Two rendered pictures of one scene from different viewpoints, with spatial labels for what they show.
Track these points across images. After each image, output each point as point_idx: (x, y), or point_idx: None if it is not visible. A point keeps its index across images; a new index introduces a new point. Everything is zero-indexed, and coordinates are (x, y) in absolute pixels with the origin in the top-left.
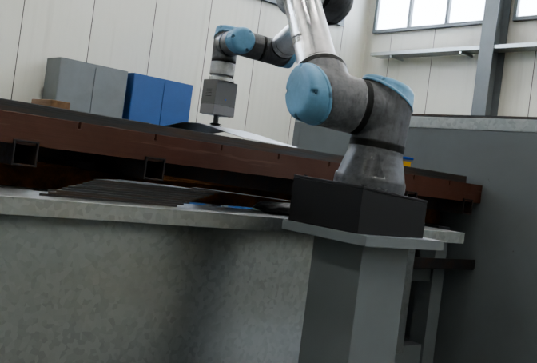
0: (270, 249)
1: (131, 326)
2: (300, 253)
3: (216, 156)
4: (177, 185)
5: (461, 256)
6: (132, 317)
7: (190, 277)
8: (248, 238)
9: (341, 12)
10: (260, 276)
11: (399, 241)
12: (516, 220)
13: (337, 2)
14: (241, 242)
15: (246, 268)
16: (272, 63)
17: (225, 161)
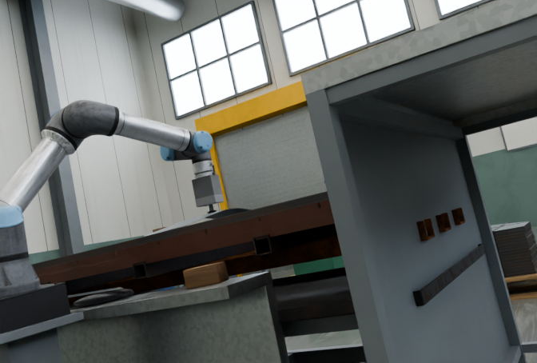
0: (114, 331)
1: None
2: (139, 329)
3: (77, 269)
4: (116, 285)
5: (418, 285)
6: None
7: (69, 359)
8: (96, 325)
9: (87, 130)
10: (113, 353)
11: None
12: (377, 233)
13: (73, 129)
14: (93, 329)
15: (101, 348)
16: (194, 154)
17: (82, 270)
